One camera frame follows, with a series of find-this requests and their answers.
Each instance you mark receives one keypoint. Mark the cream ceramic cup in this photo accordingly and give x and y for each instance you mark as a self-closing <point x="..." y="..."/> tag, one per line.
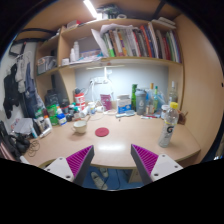
<point x="80" y="127"/>

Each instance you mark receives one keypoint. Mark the brown jar with white lid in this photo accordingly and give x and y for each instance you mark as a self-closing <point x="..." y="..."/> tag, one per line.
<point x="164" y="111"/>

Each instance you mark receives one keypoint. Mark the white shoe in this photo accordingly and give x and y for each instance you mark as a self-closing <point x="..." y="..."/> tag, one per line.
<point x="99" y="181"/>
<point x="104" y="172"/>

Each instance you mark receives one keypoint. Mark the flat round red coaster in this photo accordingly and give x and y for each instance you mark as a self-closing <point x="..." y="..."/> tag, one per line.
<point x="102" y="132"/>

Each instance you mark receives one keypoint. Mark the ceiling light tube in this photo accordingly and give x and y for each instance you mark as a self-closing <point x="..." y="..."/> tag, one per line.
<point x="90" y="8"/>

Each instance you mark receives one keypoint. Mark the maroon pouch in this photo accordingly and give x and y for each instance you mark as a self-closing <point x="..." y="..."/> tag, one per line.
<point x="106" y="101"/>

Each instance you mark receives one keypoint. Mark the tall clear glass bottle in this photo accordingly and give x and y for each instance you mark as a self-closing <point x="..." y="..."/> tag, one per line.
<point x="172" y="94"/>

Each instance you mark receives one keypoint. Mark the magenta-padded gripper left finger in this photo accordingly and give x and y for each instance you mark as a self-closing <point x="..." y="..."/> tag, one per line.
<point x="78" y="161"/>

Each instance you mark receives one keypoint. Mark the red and white canister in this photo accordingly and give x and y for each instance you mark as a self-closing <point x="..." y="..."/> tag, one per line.
<point x="79" y="99"/>

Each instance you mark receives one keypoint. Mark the white LED desk lamp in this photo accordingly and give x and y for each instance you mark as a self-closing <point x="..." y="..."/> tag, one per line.
<point x="105" y="67"/>

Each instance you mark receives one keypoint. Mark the green plastic container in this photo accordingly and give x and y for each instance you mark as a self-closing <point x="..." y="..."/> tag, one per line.
<point x="52" y="111"/>

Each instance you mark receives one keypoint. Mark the brown mug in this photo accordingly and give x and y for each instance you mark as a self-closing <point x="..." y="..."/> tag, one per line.
<point x="182" y="118"/>

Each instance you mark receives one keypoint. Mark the wooden spoon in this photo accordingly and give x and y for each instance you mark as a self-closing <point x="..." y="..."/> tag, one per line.
<point x="88" y="118"/>

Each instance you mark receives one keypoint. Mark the green glass bottle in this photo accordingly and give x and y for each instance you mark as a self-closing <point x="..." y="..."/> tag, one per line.
<point x="133" y="96"/>

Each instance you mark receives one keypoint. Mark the white power strip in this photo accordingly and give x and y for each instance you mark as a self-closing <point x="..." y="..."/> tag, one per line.
<point x="98" y="80"/>

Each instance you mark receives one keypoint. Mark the wooden shelf unit with books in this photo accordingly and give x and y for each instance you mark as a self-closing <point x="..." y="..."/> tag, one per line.
<point x="133" y="43"/>

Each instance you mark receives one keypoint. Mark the clear bottle with yellow cap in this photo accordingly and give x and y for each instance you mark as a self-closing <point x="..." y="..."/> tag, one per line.
<point x="168" y="128"/>

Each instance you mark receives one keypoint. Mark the grey shaker bottle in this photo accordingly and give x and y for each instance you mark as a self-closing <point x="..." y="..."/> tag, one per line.
<point x="140" y="102"/>

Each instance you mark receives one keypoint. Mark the light blue hairbrush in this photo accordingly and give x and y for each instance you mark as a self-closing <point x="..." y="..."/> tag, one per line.
<point x="126" y="114"/>

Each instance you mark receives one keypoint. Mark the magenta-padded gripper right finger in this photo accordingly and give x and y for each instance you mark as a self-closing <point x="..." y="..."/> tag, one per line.
<point x="146" y="161"/>

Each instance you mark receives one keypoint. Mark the white bottle with blue label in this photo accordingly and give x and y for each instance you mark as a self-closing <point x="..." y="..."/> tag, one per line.
<point x="61" y="120"/>

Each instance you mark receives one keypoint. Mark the hanging dark clothes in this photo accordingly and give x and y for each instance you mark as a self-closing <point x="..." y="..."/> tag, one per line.
<point x="16" y="90"/>

